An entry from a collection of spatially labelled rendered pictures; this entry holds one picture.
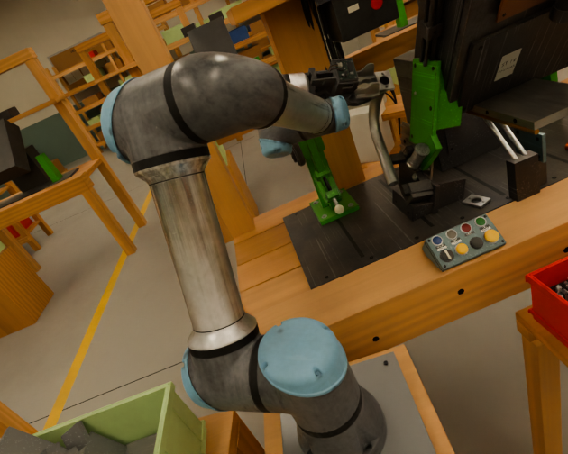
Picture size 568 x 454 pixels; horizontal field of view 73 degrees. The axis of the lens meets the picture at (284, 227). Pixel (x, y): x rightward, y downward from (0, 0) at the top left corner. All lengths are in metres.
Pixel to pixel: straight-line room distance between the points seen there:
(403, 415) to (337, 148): 0.88
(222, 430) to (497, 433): 1.06
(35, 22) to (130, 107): 11.19
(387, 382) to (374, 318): 0.18
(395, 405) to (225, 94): 0.57
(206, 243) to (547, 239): 0.75
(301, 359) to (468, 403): 1.28
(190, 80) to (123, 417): 0.72
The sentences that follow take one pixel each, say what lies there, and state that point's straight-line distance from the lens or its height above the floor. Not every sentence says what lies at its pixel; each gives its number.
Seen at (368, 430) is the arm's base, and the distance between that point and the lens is 0.68.
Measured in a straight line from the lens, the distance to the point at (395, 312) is 0.91.
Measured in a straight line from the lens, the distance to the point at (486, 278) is 0.98.
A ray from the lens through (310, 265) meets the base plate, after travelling 1.05.
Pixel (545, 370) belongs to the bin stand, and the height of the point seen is 0.65.
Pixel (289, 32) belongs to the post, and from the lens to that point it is 1.25.
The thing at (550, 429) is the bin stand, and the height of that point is 0.41.
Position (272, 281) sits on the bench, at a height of 0.88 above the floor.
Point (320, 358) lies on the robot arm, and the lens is 0.55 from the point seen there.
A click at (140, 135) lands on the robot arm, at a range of 0.57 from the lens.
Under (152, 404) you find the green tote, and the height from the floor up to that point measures 0.93.
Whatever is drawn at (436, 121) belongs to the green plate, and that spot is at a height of 1.14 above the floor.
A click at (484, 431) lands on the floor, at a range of 1.72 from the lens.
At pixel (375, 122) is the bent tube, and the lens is 1.14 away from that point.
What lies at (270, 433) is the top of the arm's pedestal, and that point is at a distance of 0.84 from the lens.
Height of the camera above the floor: 1.51
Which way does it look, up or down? 29 degrees down
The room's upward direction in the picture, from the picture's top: 25 degrees counter-clockwise
